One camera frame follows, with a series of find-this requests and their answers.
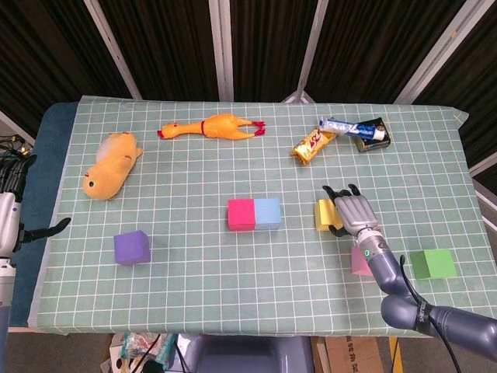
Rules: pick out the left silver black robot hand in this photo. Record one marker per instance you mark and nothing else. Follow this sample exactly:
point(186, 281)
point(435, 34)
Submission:
point(7, 217)

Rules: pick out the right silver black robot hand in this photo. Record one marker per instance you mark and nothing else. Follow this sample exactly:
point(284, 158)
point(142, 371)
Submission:
point(355, 213)

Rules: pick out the yellow foam cube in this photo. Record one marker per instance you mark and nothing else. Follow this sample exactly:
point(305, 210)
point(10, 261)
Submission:
point(324, 215)

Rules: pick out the pink foam cube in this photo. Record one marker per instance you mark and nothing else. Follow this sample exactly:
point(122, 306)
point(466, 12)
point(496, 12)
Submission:
point(360, 262)

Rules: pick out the light blue foam cube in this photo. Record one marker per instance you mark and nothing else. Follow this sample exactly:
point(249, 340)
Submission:
point(268, 213)

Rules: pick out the red foam cube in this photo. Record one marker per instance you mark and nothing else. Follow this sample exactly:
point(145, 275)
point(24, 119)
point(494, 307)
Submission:
point(240, 215)

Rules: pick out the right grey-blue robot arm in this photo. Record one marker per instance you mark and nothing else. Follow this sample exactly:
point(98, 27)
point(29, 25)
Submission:
point(388, 272)

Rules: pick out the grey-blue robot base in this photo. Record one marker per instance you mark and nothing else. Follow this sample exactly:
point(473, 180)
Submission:
point(252, 355)

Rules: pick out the dark blue table pad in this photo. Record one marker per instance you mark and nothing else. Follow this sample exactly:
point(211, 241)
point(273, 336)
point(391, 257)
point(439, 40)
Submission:
point(39, 186)

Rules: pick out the dark tin can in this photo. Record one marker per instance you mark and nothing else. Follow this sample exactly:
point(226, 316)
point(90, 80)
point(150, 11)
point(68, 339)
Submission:
point(370, 145)

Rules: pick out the gold snack packet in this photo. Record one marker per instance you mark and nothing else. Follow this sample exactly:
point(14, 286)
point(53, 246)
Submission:
point(310, 147)

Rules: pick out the white blue toothpaste tube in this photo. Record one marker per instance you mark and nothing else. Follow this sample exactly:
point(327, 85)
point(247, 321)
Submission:
point(349, 128)

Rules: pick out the green foam cube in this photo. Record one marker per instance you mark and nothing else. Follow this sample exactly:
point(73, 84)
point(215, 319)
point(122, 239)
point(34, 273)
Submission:
point(435, 264)

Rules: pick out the green checked tablecloth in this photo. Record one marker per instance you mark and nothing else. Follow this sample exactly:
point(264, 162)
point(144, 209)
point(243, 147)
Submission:
point(248, 175)

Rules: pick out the yellow plush animal toy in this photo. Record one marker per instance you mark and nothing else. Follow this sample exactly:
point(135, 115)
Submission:
point(112, 167)

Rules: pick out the purple foam cube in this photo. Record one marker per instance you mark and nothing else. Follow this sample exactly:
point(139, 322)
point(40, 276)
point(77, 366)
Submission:
point(132, 248)

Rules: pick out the brown cardboard box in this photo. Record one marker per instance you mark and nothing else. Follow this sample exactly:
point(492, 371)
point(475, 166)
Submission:
point(353, 355)

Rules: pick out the yellow rubber chicken toy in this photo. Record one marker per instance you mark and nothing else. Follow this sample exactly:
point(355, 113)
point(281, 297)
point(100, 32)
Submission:
point(217, 126)

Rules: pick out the dark pleated curtain panel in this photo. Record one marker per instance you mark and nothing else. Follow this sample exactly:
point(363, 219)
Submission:
point(477, 77)
point(369, 46)
point(268, 46)
point(46, 58)
point(167, 46)

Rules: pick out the colourful plastic packet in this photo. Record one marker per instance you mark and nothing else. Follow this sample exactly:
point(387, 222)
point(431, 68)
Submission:
point(136, 347)

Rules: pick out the white side frame bar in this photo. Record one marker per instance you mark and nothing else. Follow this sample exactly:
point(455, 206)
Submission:
point(15, 126)
point(483, 165)

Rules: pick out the white partition post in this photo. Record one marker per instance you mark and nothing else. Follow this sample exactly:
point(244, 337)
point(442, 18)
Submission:
point(112, 46)
point(221, 50)
point(312, 46)
point(436, 52)

